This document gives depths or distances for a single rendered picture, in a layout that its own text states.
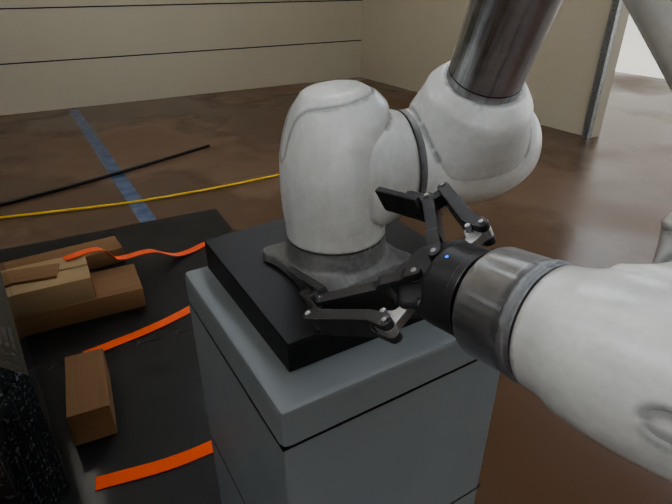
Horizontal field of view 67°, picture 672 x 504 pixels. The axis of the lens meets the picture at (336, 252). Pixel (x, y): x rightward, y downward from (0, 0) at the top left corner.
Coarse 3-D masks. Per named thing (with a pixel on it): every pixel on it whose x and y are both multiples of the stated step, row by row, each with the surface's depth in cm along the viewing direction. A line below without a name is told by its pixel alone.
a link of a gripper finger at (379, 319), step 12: (312, 312) 47; (324, 312) 46; (336, 312) 45; (348, 312) 45; (360, 312) 44; (372, 312) 43; (324, 324) 46; (336, 324) 45; (348, 324) 45; (360, 324) 44; (372, 324) 43; (384, 324) 41; (360, 336) 45; (372, 336) 44; (384, 336) 43; (396, 336) 42
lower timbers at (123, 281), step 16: (96, 240) 257; (112, 240) 257; (32, 256) 242; (48, 256) 242; (96, 256) 245; (96, 272) 226; (112, 272) 226; (128, 272) 226; (96, 288) 215; (112, 288) 215; (128, 288) 215; (80, 304) 206; (96, 304) 209; (112, 304) 212; (128, 304) 215; (144, 304) 219; (32, 320) 199; (48, 320) 202; (64, 320) 205; (80, 320) 209
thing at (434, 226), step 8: (424, 200) 52; (432, 200) 51; (424, 208) 51; (432, 208) 50; (424, 216) 50; (432, 216) 49; (440, 216) 52; (432, 224) 48; (440, 224) 50; (432, 232) 46; (440, 232) 48; (432, 240) 46; (440, 240) 47; (432, 248) 44; (440, 248) 44; (432, 256) 44
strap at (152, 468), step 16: (64, 256) 216; (112, 256) 231; (128, 256) 237; (160, 320) 210; (128, 336) 200; (192, 448) 153; (208, 448) 153; (144, 464) 148; (160, 464) 148; (176, 464) 148; (96, 480) 143; (112, 480) 143; (128, 480) 143
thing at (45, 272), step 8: (56, 264) 210; (8, 272) 204; (16, 272) 204; (24, 272) 204; (32, 272) 204; (40, 272) 204; (48, 272) 204; (56, 272) 205; (16, 280) 199; (24, 280) 199; (32, 280) 200; (40, 280) 201
